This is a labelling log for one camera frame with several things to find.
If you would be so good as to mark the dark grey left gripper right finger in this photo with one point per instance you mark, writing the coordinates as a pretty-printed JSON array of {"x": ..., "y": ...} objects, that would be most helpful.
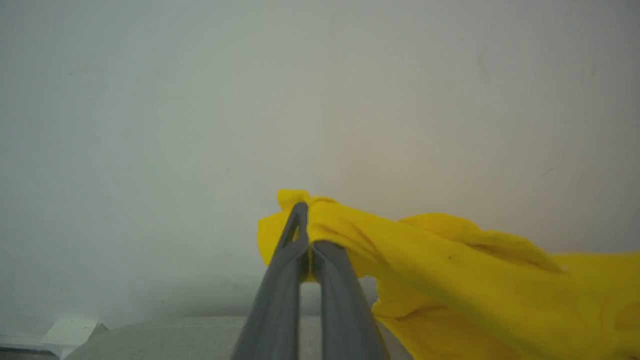
[{"x": 345, "y": 315}]

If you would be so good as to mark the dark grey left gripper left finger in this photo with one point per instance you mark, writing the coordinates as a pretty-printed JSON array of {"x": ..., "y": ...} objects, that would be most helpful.
[{"x": 275, "y": 310}]

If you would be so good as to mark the yellow cloth garment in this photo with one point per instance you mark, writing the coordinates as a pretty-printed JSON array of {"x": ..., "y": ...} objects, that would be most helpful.
[{"x": 475, "y": 295}]

